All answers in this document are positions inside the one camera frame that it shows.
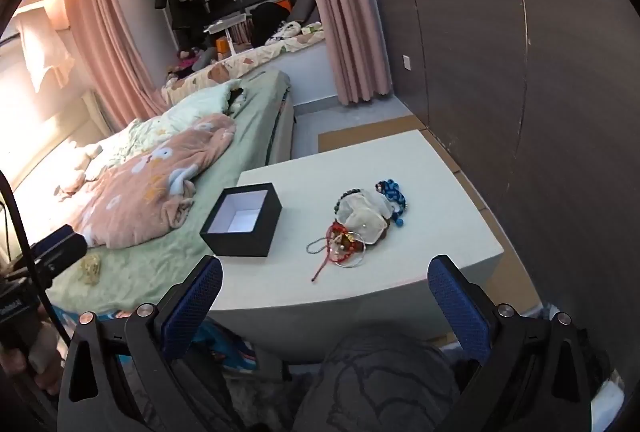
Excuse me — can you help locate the pink curtain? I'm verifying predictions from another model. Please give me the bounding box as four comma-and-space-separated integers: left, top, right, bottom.
290, 0, 393, 107
62, 0, 168, 120

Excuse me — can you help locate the beige headboard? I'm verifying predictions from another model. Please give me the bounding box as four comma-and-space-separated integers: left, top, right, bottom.
82, 90, 116, 133

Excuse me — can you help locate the white plush toy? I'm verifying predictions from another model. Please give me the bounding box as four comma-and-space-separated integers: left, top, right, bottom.
272, 20, 301, 44

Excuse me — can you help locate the pile of plush toys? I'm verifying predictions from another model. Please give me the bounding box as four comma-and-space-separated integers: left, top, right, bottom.
167, 47, 221, 78

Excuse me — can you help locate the black box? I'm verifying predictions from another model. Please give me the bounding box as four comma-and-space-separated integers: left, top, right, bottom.
199, 182, 284, 258

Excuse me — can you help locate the dark wardrobe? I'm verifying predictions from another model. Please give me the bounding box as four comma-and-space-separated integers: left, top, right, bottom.
365, 0, 640, 363

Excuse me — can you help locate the person's grey trouser leg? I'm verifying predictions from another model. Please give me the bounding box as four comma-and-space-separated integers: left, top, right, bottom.
295, 324, 463, 432

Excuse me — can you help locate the white table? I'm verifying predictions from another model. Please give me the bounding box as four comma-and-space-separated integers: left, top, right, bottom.
202, 129, 505, 365

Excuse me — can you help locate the pink floral blanket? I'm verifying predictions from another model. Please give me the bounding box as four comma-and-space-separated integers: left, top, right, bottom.
55, 113, 237, 249

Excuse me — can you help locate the white small rack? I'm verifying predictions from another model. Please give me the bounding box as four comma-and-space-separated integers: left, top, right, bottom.
205, 12, 251, 58

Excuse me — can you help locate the grey cushion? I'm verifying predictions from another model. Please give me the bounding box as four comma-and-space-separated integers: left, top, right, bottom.
290, 0, 321, 26

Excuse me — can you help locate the silver bangle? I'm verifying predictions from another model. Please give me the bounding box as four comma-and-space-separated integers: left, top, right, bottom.
334, 242, 369, 269

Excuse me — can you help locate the white organza pouch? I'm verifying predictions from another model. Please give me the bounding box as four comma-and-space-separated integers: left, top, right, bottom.
340, 191, 396, 223
346, 209, 389, 245

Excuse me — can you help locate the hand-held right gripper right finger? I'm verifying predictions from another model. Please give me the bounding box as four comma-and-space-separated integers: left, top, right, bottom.
427, 255, 613, 432

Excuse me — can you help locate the bed with green sheet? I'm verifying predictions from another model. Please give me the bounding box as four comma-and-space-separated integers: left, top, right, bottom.
10, 67, 296, 318

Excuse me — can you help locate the black cable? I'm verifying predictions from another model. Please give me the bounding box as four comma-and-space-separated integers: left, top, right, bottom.
0, 169, 73, 350

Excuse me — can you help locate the red string bracelet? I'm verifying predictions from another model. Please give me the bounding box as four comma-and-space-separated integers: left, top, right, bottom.
311, 221, 366, 284

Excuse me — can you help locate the blue braided bracelet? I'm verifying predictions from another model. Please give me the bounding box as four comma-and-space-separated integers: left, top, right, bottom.
375, 179, 408, 229

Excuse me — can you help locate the dark bead bracelet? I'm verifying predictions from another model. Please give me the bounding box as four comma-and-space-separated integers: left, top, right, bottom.
332, 188, 363, 219

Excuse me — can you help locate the person's left hand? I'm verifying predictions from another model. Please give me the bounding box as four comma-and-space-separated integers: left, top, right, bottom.
0, 324, 68, 395

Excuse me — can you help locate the light green quilt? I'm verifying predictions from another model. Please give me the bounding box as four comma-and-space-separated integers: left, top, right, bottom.
75, 80, 243, 183

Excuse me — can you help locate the black backpack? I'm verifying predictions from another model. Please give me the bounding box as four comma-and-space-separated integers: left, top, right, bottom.
250, 2, 296, 47

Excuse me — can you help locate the white hanging cloth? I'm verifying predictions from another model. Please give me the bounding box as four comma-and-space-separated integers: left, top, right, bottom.
12, 5, 76, 92

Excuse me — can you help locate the small yellowish item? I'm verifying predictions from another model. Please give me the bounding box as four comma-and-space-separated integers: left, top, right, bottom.
80, 255, 103, 287

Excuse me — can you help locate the cream crumpled cloth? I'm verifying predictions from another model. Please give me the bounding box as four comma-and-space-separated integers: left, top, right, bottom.
52, 145, 103, 203

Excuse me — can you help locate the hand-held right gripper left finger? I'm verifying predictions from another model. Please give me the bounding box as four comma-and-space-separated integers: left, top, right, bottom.
57, 255, 246, 432

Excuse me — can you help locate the blue patterned cloth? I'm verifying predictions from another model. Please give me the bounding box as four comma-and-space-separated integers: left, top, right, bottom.
190, 317, 261, 373

